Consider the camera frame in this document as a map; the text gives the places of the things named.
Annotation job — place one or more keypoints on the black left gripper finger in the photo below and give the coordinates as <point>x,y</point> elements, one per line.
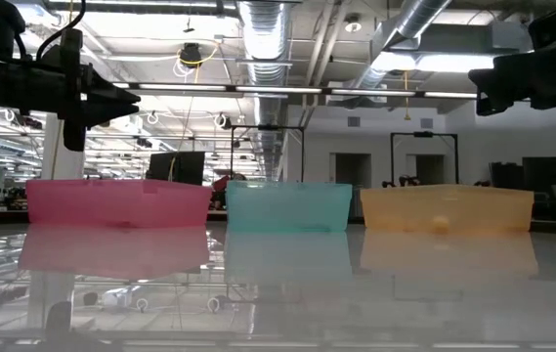
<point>106,111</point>
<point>111,95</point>

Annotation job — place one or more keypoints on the white pillar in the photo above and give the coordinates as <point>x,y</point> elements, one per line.
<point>53,161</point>

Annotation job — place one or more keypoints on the black monitor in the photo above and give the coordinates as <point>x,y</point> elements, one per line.
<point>177,167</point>
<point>546,171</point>

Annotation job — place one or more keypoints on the pink plastic bin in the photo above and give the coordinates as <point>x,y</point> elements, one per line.
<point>121,203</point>

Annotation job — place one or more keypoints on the red background object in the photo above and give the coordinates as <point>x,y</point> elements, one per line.
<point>221,188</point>

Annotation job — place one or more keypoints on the orange plastic bin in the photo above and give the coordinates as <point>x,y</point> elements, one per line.
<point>446,205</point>

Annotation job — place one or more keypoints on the long LED light bar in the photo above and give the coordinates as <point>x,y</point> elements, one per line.
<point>277,89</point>

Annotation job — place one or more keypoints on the teal plastic bin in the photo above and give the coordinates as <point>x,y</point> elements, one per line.
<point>289,205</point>

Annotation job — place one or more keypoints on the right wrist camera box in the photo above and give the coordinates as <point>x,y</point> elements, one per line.
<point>551,27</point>

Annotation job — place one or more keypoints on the black overhead camera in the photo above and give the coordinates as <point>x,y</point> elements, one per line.
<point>190,54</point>

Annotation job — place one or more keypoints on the wall vent grille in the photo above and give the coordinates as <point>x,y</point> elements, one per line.
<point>426,122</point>
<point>354,121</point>

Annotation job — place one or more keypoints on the black frame stand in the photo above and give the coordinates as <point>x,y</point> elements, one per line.
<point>268,128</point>
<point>424,133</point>

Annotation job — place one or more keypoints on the silver ceiling duct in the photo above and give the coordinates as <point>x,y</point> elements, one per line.
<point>404,24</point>
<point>264,39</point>

